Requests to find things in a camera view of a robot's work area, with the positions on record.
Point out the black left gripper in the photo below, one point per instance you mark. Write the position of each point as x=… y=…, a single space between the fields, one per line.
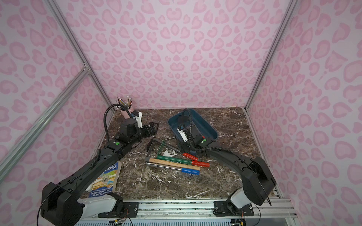
x=145 y=130

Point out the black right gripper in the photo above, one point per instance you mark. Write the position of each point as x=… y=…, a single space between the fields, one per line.
x=185 y=127

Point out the teal plastic storage box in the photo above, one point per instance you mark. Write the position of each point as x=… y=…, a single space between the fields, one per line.
x=198 y=122

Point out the wooden handle hammer tool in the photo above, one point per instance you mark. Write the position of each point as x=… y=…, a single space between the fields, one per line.
x=172 y=164

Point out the silver tool blue handle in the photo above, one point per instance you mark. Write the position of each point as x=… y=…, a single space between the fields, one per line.
x=184 y=170

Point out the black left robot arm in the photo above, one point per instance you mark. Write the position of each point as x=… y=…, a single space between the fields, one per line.
x=60 y=204

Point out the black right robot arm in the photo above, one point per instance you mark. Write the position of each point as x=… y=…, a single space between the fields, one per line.
x=257 y=179

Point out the pink pencil cup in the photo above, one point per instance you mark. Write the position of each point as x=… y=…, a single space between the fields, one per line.
x=125 y=114

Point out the colored pencils bunch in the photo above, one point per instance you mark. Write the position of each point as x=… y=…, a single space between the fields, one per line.
x=127 y=102

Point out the blue treehouse book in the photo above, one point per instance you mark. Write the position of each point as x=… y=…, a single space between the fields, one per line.
x=106 y=182

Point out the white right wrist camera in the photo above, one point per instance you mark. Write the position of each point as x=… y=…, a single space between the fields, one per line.
x=182 y=134

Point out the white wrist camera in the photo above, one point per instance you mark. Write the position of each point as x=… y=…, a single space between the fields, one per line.
x=182 y=134
x=138 y=117

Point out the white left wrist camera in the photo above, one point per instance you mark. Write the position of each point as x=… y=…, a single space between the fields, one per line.
x=138 y=117

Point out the grey rake red handle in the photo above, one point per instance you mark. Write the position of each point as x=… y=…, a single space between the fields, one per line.
x=154 y=141

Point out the green rake red handle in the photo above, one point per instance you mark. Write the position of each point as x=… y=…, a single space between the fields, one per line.
x=183 y=161

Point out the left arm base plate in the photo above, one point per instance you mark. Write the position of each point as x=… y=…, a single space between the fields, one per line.
x=121 y=210

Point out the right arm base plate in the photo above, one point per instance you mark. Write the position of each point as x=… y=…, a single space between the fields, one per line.
x=227 y=209

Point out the aluminium front rail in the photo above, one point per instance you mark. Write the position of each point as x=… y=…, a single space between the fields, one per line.
x=200 y=212

